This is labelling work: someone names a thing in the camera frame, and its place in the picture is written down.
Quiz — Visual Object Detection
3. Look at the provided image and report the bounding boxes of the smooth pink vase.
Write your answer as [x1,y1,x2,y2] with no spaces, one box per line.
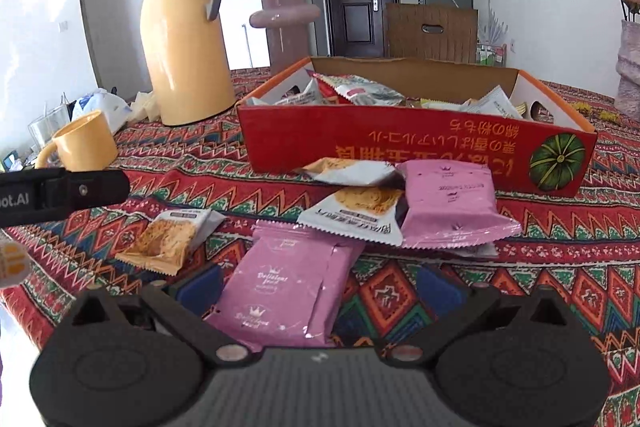
[249,0,321,78]

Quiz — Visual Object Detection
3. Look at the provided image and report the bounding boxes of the white grey snack packet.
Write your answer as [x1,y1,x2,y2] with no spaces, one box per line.
[334,76,407,108]

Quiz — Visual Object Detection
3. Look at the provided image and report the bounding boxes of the white cracker packet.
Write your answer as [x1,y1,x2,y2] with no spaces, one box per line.
[291,157,407,188]
[0,242,30,290]
[296,186,407,248]

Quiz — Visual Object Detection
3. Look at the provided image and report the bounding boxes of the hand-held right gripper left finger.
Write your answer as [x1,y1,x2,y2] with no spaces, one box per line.
[55,263,251,368]

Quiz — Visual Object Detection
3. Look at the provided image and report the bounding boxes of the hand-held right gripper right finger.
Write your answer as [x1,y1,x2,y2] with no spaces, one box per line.
[382,266,586,368]

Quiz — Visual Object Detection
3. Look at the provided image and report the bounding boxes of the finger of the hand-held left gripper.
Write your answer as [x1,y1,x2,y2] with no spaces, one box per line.
[42,167,131,218]

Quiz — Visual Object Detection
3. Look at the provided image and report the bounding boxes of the yellow mug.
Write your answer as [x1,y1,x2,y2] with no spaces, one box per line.
[34,110,120,172]

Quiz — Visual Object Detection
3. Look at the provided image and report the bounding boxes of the white plastic bag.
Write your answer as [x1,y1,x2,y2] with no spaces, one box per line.
[70,88,133,135]

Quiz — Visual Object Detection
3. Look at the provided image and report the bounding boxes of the glass cup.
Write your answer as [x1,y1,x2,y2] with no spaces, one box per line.
[27,104,71,152]

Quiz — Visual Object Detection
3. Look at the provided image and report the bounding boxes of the pink snack packet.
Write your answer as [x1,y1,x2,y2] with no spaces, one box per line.
[399,159,523,250]
[204,221,367,349]

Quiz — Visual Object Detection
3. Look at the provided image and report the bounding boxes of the pink textured vase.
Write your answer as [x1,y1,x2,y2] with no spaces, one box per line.
[614,19,640,120]

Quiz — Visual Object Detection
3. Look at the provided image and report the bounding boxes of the small storage rack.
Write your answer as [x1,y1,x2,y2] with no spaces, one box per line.
[475,42,507,68]

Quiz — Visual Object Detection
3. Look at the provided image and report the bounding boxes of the yellow thermos jug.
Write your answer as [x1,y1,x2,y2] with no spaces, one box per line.
[140,0,237,126]

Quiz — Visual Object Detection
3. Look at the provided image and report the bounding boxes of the fallen yellow petals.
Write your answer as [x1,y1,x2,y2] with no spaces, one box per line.
[570,101,621,124]

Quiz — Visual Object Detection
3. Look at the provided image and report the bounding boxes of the orange cracker packet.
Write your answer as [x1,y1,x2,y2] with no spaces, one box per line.
[115,208,227,278]

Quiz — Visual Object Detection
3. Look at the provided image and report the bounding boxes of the red cardboard box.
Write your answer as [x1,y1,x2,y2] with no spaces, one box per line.
[235,56,598,198]

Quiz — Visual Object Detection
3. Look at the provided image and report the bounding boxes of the patterned red tablecloth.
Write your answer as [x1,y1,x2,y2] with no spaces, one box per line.
[0,67,640,408]

